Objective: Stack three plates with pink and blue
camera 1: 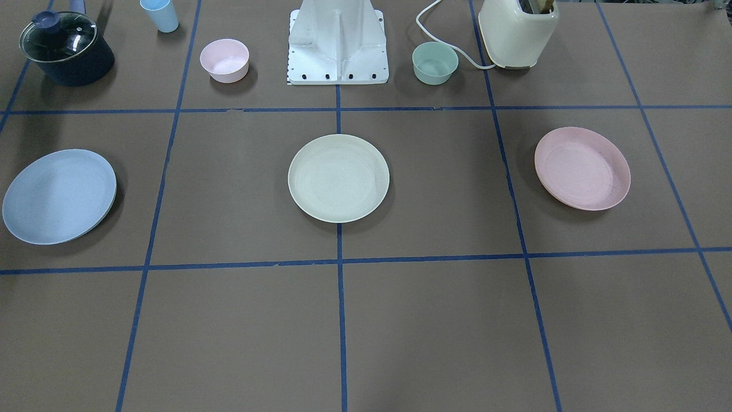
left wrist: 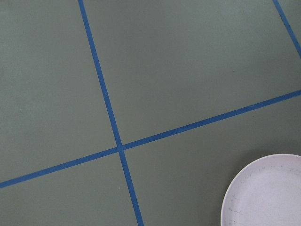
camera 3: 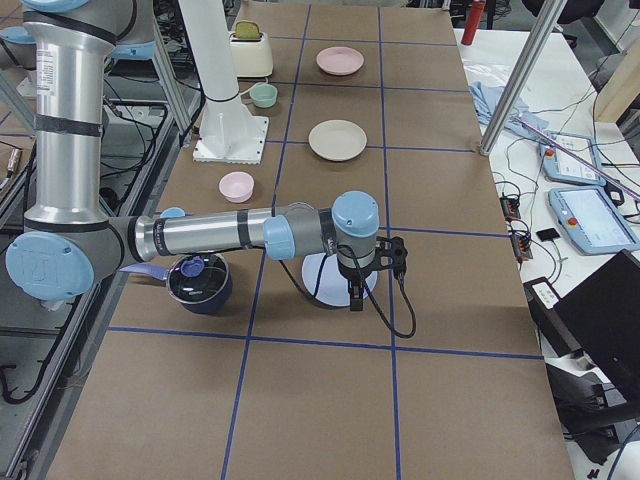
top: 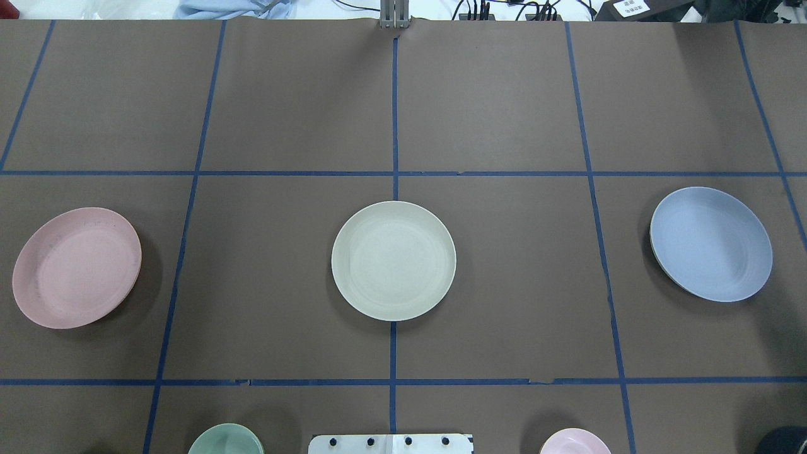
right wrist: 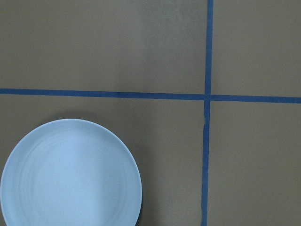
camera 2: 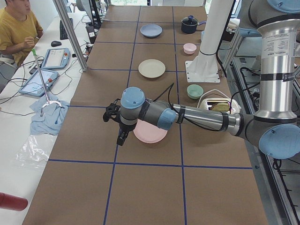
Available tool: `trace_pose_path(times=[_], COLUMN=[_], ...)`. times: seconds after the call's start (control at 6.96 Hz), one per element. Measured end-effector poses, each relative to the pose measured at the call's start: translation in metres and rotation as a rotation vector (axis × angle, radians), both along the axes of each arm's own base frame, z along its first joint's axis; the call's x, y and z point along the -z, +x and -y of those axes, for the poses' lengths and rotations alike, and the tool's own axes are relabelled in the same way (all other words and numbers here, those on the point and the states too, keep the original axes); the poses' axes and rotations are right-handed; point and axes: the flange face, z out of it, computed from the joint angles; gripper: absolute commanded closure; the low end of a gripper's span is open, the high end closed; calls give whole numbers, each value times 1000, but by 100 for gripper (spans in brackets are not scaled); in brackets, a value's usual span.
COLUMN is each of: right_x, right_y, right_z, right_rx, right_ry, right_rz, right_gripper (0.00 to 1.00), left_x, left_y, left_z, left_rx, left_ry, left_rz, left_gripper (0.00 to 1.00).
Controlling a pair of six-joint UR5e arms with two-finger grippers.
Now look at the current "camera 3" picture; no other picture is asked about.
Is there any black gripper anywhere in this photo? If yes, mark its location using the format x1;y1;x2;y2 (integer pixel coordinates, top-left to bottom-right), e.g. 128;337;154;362
337;236;407;311

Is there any blue plate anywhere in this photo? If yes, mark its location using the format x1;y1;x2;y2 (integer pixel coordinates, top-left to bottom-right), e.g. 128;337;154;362
301;253;350;307

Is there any pink plate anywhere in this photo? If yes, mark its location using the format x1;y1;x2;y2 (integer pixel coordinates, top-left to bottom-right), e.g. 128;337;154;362
316;46;365;76

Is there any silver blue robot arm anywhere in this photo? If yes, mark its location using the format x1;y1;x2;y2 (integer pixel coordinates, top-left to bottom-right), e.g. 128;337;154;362
5;1;407;311

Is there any dark blue lidded pot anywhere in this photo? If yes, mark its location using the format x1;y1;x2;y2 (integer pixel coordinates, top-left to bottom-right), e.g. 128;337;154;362
121;253;233;315

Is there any cream plate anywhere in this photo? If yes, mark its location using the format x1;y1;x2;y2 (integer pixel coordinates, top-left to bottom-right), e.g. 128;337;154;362
308;119;367;162

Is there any pink bowl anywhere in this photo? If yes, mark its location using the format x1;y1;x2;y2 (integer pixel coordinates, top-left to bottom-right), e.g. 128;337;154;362
218;171;255;203

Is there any light blue cup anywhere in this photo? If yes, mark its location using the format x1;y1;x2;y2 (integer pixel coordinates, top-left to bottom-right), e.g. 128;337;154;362
159;206;187;219

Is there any green bowl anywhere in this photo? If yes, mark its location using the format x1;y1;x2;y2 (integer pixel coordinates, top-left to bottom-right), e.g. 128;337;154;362
249;83;278;109

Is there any light blue cloth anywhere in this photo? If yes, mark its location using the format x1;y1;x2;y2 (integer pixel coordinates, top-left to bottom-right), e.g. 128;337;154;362
469;81;549;139

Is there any far teach pendant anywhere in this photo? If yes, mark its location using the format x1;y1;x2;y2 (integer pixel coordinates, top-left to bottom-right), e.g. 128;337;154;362
539;130;606;186

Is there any teach pendant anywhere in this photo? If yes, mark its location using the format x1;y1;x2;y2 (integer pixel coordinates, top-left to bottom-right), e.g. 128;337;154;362
547;186;639;255
539;130;606;186

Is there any black laptop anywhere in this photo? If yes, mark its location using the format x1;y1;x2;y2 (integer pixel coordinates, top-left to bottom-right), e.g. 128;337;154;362
538;250;639;401

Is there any near teach pendant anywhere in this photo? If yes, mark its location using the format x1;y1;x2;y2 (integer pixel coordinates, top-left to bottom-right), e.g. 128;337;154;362
547;186;639;255

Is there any cream toaster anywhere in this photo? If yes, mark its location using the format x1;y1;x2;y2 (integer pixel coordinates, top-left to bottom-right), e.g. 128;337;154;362
229;20;274;78

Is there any red bottle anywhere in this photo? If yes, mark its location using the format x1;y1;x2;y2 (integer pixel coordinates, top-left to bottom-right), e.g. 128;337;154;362
461;0;486;46

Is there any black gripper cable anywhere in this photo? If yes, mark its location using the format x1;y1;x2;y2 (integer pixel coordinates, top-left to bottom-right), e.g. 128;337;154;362
279;244;417;339

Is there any white camera stand base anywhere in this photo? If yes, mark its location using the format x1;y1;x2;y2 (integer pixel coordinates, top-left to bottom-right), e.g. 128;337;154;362
179;0;269;164

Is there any aluminium frame post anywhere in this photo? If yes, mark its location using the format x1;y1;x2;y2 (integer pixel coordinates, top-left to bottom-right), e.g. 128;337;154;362
479;0;567;156

